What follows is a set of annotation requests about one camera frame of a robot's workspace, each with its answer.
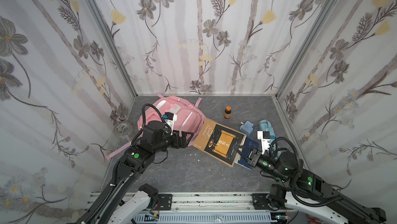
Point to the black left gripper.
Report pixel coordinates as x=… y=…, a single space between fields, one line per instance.
x=180 y=138

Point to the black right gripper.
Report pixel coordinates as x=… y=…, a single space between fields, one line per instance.
x=252 y=155

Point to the pink student backpack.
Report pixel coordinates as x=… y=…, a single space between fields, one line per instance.
x=179 y=113

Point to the brown black book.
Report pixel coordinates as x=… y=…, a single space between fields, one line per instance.
x=220 y=142

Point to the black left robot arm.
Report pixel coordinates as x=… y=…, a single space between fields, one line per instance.
x=155 y=136

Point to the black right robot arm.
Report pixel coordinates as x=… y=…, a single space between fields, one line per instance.
x=302 y=189

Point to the blue notebook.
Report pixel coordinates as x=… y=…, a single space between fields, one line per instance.
x=251 y=144

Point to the light blue ink bottle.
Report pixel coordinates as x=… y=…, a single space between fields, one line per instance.
x=246 y=128

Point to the light blue cloth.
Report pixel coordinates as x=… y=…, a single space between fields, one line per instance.
x=265 y=125

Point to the small brown orange-capped bottle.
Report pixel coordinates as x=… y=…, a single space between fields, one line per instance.
x=227 y=112

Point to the clear tape roll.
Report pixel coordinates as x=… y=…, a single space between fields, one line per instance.
x=123 y=130

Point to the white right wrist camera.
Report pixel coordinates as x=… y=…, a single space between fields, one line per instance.
x=264 y=137

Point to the aluminium mounting rail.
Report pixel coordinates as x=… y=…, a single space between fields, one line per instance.
x=203 y=208

